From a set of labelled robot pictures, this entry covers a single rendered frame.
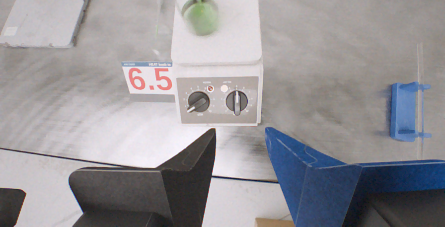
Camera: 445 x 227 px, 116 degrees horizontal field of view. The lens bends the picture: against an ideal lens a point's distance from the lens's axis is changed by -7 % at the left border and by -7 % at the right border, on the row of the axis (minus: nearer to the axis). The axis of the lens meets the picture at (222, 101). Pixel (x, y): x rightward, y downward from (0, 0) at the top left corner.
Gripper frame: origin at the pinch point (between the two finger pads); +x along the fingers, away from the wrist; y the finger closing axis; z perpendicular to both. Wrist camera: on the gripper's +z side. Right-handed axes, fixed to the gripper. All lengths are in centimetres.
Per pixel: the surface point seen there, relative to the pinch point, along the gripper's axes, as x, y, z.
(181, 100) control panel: 15.0, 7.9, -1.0
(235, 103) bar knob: 13.2, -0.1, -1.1
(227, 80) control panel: 15.0, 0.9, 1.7
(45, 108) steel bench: 19.4, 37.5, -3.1
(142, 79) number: 19.7, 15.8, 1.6
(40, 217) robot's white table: 9.4, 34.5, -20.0
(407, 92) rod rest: 19.1, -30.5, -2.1
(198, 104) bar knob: 13.2, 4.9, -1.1
